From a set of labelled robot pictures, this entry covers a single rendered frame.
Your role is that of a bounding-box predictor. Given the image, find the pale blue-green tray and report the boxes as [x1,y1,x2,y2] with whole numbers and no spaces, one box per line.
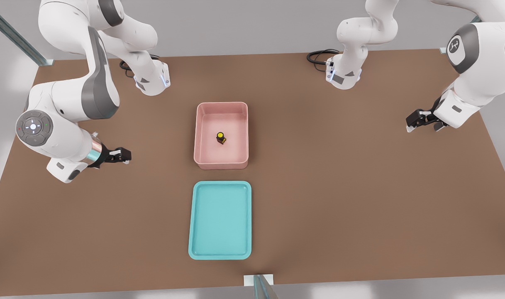
[188,181,252,261]

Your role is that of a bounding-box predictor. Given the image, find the pink plastic box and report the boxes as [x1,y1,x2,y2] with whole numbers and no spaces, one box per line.
[193,102,249,170]

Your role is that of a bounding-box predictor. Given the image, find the black cable loop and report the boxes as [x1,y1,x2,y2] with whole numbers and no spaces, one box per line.
[119,54,161,78]
[306,49,341,72]

